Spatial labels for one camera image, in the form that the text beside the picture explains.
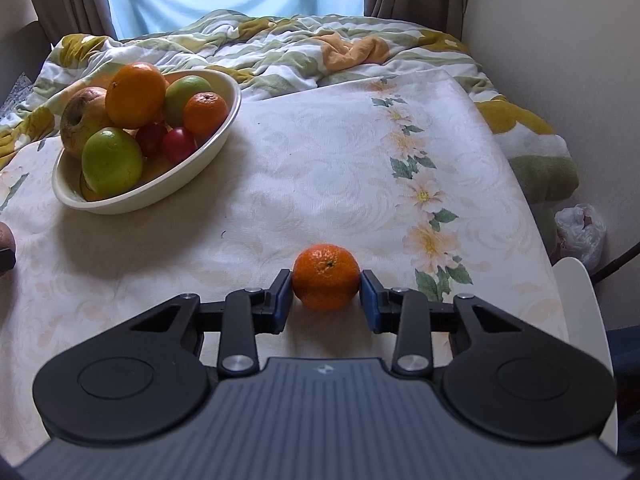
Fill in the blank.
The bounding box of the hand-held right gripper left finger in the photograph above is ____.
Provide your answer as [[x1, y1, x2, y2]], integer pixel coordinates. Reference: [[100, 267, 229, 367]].
[[116, 269, 294, 377]]

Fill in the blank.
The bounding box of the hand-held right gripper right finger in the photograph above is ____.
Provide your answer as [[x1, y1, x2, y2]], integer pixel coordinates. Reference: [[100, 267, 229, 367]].
[[360, 269, 534, 377]]

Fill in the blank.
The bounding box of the small mandarin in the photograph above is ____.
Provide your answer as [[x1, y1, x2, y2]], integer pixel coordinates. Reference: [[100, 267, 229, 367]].
[[182, 91, 229, 137], [291, 243, 361, 312]]

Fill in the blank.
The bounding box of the green apple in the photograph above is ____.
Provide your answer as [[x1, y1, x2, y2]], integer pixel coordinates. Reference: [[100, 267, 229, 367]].
[[81, 127, 145, 199], [162, 75, 214, 128]]

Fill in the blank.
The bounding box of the cream oval bowl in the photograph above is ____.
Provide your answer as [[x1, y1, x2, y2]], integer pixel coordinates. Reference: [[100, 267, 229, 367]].
[[51, 67, 242, 215]]

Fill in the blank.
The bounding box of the large yellow apple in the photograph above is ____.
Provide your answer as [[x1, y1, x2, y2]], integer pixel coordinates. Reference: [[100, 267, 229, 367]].
[[60, 86, 119, 160]]

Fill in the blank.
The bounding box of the bright red plum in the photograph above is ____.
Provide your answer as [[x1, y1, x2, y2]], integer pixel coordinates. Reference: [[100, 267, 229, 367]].
[[161, 127, 198, 165]]

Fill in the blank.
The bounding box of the large orange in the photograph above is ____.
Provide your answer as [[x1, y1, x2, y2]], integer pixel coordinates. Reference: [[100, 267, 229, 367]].
[[105, 61, 168, 130]]

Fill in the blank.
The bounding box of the dark red plum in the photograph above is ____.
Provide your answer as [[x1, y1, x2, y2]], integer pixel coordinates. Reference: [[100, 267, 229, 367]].
[[135, 122, 169, 158]]

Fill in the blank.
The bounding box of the grey headboard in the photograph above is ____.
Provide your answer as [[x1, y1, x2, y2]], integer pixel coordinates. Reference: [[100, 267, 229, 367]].
[[0, 20, 54, 111]]

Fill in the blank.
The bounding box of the white plastic bag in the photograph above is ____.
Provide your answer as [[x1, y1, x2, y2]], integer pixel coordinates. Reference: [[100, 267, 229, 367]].
[[554, 203, 607, 274]]

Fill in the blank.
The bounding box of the orange cloth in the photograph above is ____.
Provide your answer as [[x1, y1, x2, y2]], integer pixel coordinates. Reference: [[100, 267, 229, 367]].
[[320, 31, 391, 74]]

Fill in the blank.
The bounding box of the person's leg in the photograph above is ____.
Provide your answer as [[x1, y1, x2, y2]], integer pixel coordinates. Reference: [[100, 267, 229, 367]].
[[606, 326, 640, 457]]

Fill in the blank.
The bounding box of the black cable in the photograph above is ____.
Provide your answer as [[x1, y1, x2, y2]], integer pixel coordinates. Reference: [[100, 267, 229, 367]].
[[592, 241, 640, 282]]

